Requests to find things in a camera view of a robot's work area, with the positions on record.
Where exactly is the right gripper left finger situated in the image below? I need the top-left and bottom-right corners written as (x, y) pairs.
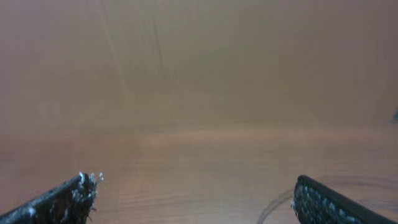
top-left (1, 172), bottom-right (103, 224)

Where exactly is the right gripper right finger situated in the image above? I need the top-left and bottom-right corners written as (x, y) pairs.
top-left (292, 175), bottom-right (397, 224)

